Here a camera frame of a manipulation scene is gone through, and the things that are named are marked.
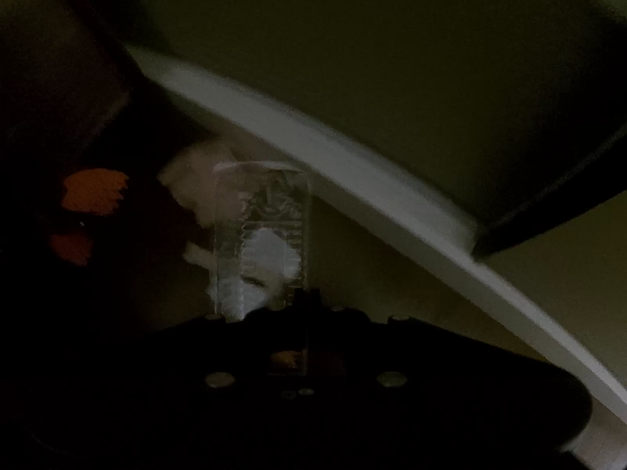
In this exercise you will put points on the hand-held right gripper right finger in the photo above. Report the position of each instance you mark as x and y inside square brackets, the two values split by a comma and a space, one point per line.
[362, 338]

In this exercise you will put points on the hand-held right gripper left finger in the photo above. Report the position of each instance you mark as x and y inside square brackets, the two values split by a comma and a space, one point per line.
[254, 333]

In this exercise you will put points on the clear plastic wrapper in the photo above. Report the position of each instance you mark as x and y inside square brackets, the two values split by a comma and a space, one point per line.
[274, 215]

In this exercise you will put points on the orange wrapper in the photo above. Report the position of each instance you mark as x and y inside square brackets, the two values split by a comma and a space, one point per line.
[93, 191]

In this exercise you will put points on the pink crumpled tissue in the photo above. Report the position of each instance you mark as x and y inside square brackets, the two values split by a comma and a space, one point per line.
[196, 181]

